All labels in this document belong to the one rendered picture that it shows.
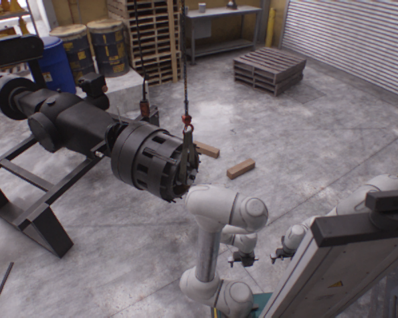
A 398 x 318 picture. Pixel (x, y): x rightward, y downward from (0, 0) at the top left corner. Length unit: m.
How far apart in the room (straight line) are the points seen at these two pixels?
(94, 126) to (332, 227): 2.13
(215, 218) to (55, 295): 2.00
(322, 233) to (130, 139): 1.64
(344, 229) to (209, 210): 0.48
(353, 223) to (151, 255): 2.14
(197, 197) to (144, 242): 1.77
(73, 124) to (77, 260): 1.30
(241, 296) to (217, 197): 0.60
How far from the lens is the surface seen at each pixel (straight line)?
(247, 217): 0.92
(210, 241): 1.11
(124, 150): 2.02
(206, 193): 0.96
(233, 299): 1.37
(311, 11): 7.35
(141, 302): 2.45
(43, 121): 2.74
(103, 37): 4.70
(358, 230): 0.70
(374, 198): 0.65
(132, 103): 4.58
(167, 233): 2.71
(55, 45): 4.18
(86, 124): 2.45
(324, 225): 0.67
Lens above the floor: 2.28
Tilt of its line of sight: 41 degrees down
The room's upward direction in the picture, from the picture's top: straight up
